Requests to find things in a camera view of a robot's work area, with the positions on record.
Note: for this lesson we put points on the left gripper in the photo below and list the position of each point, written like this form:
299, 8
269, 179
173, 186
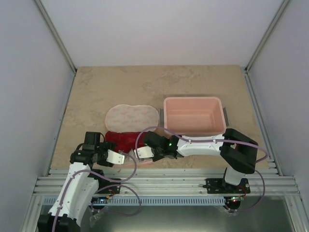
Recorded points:
108, 144

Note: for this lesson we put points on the floral mesh laundry bag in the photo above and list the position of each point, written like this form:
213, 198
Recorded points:
131, 118

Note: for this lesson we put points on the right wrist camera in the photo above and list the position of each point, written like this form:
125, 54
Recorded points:
144, 153

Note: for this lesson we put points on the slotted cable duct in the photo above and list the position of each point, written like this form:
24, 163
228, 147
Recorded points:
160, 201

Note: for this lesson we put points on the grey metal bracket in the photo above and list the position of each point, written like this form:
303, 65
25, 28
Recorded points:
225, 115

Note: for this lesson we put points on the aluminium rail frame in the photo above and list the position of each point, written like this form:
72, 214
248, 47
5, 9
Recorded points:
179, 182

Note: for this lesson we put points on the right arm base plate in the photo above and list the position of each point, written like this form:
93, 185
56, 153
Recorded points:
218, 186

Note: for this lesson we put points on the right corner post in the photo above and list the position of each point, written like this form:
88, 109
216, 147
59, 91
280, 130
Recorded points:
266, 36

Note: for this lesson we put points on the pink plastic bin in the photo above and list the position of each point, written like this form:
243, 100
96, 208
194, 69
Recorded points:
194, 116

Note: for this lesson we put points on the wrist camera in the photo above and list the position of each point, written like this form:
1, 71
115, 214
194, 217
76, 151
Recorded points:
144, 153
115, 158

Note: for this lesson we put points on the corner post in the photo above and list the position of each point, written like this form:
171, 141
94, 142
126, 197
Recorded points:
266, 36
47, 19

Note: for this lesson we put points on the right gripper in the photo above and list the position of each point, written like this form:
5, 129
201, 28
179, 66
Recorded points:
154, 159

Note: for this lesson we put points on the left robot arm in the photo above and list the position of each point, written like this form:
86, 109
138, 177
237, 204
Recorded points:
81, 183

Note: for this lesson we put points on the left corner post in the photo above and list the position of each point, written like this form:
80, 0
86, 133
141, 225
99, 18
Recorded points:
47, 19

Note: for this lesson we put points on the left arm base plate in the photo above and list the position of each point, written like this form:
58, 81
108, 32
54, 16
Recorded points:
107, 187

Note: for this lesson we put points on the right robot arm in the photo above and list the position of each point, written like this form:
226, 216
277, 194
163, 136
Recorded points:
237, 149

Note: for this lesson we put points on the red bra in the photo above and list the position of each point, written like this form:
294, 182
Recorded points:
124, 142

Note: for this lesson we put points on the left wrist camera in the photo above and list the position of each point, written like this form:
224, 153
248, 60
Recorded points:
115, 158

